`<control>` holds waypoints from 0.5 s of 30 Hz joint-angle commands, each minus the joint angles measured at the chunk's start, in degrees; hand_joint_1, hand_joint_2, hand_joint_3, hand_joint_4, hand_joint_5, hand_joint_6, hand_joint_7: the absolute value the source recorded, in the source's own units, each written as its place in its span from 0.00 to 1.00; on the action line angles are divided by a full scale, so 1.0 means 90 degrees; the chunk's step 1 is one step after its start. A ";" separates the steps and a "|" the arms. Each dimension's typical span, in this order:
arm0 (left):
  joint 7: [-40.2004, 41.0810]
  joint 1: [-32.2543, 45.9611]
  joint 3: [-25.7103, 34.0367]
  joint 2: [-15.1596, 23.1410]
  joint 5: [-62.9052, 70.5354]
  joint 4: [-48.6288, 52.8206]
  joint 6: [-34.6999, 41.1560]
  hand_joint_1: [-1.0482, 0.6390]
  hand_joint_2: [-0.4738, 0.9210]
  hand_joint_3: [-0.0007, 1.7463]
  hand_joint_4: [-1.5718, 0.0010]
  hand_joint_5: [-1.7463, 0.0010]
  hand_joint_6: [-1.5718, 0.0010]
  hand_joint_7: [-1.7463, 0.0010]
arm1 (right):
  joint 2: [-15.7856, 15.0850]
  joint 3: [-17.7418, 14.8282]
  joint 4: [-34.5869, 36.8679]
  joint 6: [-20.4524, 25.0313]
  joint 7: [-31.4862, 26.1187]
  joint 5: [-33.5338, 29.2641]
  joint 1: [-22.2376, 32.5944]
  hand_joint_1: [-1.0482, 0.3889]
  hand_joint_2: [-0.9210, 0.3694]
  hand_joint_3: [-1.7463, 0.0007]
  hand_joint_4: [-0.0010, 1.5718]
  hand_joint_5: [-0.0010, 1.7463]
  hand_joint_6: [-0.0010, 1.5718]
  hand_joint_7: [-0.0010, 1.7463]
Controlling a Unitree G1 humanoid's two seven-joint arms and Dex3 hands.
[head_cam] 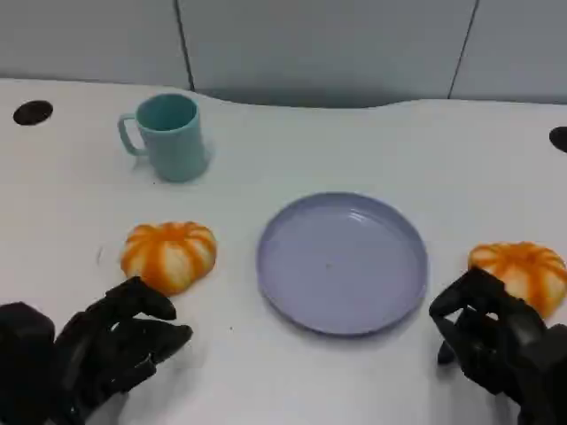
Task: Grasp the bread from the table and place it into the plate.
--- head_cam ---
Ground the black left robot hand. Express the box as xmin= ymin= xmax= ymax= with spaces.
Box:
xmin=47 ymin=275 xmax=194 ymax=425

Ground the black table cable hole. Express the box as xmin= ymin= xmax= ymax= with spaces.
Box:
xmin=548 ymin=126 xmax=567 ymax=154
xmin=12 ymin=100 xmax=54 ymax=127

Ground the pale green mug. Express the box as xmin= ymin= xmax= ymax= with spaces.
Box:
xmin=117 ymin=93 xmax=210 ymax=183

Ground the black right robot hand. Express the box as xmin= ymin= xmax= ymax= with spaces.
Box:
xmin=428 ymin=267 xmax=567 ymax=425

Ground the lilac plate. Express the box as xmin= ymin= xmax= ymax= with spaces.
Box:
xmin=255 ymin=190 xmax=430 ymax=338

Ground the orange and white bread roll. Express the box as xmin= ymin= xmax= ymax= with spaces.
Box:
xmin=468 ymin=241 xmax=567 ymax=320
xmin=120 ymin=220 xmax=219 ymax=297

